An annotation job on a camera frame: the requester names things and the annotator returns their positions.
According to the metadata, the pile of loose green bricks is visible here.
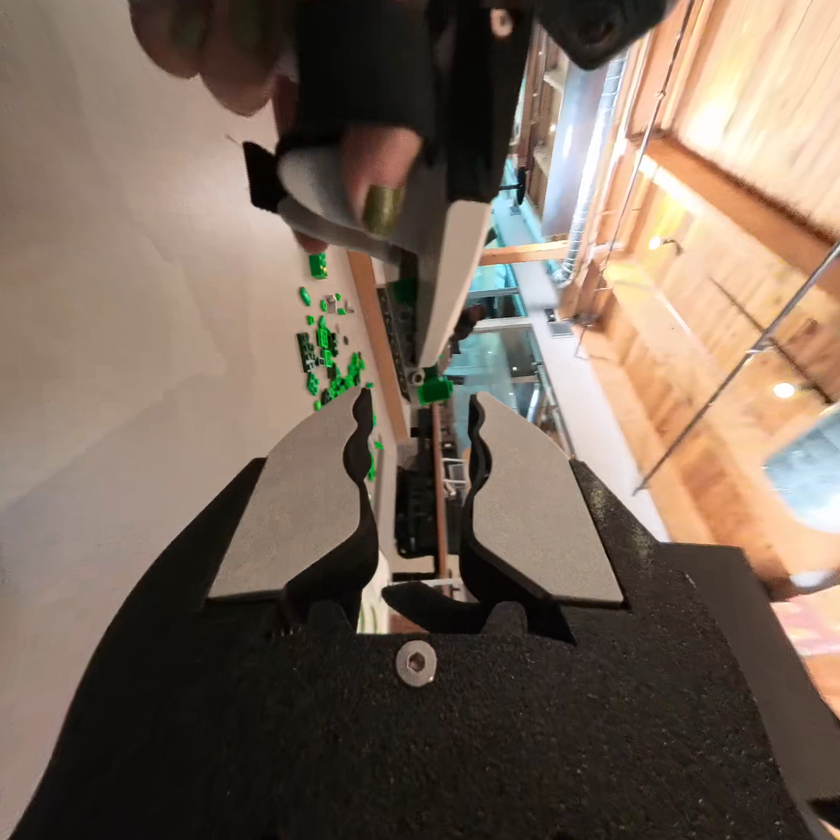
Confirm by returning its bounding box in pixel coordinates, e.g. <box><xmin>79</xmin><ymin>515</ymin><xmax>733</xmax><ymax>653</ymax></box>
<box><xmin>295</xmin><ymin>252</ymin><xmax>388</xmax><ymax>483</ymax></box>

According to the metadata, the green and grey brick assembly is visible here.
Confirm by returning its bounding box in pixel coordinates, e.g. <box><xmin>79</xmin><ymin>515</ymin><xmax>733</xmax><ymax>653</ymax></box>
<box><xmin>375</xmin><ymin>279</ymin><xmax>455</xmax><ymax>406</ymax></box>

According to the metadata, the silver ventilation duct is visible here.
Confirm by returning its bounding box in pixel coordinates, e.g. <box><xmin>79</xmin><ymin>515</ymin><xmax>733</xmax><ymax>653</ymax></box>
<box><xmin>553</xmin><ymin>58</ymin><xmax>632</xmax><ymax>287</ymax></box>

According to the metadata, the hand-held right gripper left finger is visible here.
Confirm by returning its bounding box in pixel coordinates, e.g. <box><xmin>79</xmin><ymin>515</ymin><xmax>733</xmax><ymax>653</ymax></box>
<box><xmin>206</xmin><ymin>387</ymin><xmax>382</xmax><ymax>634</ymax></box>

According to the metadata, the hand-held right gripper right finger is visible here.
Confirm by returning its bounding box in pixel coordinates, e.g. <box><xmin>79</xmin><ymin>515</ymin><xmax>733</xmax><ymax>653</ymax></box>
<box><xmin>458</xmin><ymin>392</ymin><xmax>624</xmax><ymax>645</ymax></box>

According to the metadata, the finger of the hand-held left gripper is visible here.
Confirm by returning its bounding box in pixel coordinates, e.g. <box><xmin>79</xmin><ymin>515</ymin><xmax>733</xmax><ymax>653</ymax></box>
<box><xmin>243</xmin><ymin>141</ymin><xmax>403</xmax><ymax>265</ymax></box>
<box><xmin>394</xmin><ymin>161</ymin><xmax>494</xmax><ymax>370</ymax></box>

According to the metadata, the person's left hand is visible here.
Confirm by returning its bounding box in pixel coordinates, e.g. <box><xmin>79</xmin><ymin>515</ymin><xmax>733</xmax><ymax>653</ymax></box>
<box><xmin>128</xmin><ymin>0</ymin><xmax>424</xmax><ymax>253</ymax></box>

